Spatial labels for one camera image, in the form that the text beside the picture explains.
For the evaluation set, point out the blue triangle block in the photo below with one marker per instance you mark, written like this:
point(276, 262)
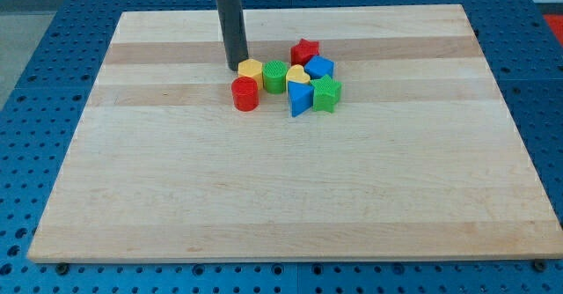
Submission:
point(300, 97)

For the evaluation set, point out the red cylinder block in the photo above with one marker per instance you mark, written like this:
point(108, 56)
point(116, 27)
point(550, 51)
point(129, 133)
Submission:
point(245, 94)

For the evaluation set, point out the green star block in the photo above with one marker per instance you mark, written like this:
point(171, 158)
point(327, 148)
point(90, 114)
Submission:
point(326, 93)

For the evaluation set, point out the yellow heart block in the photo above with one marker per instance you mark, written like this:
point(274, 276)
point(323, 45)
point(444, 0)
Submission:
point(297, 74)

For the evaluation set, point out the green cylinder block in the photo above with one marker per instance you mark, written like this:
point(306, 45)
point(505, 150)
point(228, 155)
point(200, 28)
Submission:
point(274, 74)

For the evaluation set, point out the yellow hexagon block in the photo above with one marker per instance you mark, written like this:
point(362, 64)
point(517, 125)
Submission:
point(253, 69)

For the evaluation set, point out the blue cube block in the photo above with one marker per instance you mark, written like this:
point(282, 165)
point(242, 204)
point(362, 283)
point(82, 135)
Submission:
point(318, 66)

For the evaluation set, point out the red star block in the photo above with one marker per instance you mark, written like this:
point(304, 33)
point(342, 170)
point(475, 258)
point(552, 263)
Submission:
point(303, 51)

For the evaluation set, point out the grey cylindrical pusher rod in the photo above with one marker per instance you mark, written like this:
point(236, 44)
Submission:
point(231, 17)

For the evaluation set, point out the wooden board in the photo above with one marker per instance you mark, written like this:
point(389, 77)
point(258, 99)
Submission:
point(420, 160)

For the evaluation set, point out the red object at right edge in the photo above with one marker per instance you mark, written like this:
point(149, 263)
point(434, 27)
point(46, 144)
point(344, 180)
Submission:
point(555, 22)

